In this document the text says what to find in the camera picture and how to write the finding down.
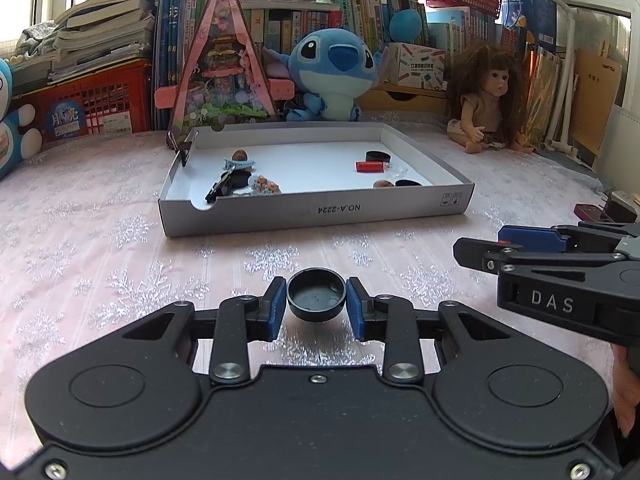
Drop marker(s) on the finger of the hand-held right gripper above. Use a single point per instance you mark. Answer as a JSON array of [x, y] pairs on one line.
[[535, 239], [480, 255]]

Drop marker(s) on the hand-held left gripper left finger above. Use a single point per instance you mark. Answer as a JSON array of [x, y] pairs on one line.
[[275, 310]]

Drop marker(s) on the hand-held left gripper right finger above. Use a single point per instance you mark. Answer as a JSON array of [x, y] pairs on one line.
[[355, 310]]

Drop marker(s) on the black plastic cap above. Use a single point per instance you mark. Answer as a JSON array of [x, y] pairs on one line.
[[377, 156], [316, 300]]

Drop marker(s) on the small black plastic cup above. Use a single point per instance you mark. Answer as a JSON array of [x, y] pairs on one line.
[[407, 183]]

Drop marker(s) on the small brown nut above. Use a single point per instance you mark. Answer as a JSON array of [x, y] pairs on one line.
[[383, 184]]

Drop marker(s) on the blue bear hair clip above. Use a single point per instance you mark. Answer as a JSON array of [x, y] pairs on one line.
[[265, 186]]

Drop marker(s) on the large black binder clip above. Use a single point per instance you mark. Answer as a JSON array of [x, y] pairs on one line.
[[220, 187]]

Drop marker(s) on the red plastic stick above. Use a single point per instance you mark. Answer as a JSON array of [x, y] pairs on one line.
[[369, 167]]

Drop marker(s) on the white cardboard box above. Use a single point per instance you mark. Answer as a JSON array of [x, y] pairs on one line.
[[310, 170]]

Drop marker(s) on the plain blue hair clip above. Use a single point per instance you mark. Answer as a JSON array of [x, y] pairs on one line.
[[240, 164]]

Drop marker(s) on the brown acorn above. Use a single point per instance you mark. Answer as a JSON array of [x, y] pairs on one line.
[[240, 154]]

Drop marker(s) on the person's right hand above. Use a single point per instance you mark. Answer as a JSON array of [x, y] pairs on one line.
[[627, 385]]

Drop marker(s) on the dark red plastic item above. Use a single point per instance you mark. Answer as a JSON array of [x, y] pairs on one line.
[[587, 211]]

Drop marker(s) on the white panel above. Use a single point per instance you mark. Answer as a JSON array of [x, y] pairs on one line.
[[622, 150]]

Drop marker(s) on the gold foil sheets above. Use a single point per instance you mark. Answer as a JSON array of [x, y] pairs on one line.
[[542, 90]]

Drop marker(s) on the brown paper envelope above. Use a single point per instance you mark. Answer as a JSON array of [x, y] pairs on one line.
[[595, 100]]

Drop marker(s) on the brown-haired baby doll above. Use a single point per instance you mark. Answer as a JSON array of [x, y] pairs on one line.
[[492, 80]]

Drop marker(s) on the wooden drawer organizer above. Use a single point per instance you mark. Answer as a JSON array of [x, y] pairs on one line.
[[400, 102]]

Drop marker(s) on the white pipe rack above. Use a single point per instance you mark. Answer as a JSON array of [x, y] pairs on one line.
[[567, 60]]

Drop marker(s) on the small black binder clip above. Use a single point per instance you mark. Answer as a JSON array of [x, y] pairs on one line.
[[182, 152]]

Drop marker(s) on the pink snowflake tablecloth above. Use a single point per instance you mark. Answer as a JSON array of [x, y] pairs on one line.
[[100, 240]]

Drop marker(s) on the white printed cardboard carton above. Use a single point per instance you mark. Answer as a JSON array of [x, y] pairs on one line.
[[415, 67]]

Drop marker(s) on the blue printed package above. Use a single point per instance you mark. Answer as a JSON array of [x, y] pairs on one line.
[[542, 10]]

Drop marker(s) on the pink triangular toy house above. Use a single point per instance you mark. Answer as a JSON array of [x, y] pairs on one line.
[[220, 75]]

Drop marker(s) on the blue round plush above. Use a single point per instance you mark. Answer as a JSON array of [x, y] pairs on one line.
[[406, 25]]

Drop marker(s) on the blue alien plush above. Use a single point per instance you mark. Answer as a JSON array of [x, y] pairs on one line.
[[330, 60]]

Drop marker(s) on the red plastic crate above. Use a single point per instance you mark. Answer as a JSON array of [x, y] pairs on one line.
[[100, 100]]

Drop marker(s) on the row of books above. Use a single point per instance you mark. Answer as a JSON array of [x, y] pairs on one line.
[[280, 30]]

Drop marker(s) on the row of blue booklets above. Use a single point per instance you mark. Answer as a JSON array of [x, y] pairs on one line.
[[170, 50]]

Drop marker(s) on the blue robot cat plush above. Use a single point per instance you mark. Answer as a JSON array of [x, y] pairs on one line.
[[10, 125]]

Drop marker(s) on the stack of papers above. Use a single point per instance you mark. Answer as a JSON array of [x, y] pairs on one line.
[[100, 25]]

